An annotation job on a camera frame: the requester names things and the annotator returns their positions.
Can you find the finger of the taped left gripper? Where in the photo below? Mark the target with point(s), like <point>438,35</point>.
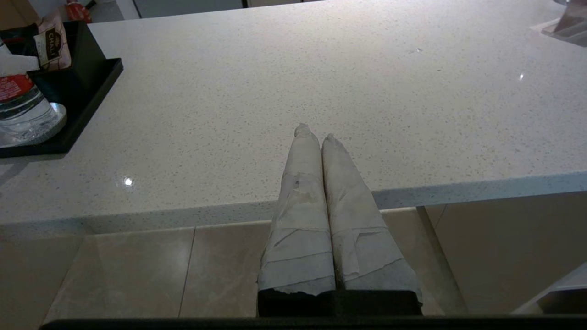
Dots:
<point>16,64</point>

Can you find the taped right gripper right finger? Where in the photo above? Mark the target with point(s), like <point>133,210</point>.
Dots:
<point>362,247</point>

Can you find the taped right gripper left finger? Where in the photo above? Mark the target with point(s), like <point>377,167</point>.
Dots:
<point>300,229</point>

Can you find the white tea bag packet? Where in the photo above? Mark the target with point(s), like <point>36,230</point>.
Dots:
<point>52,43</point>

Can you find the brown wooden door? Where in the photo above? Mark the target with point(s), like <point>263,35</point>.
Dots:
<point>16,13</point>

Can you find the black compartment organizer box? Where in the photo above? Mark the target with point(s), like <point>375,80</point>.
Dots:
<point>85,55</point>

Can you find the white round coaster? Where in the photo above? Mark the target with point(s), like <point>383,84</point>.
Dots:
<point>57,121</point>

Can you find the black rectangular serving tray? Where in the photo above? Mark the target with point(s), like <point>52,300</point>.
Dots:
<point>78,105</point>

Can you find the red bag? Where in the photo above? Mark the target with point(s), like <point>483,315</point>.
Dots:
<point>78,11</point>

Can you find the grey kitchen base cabinets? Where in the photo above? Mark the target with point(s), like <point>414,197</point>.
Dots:
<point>275,2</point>

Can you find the clear acrylic stand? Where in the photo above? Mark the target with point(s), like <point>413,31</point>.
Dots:
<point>568,25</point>

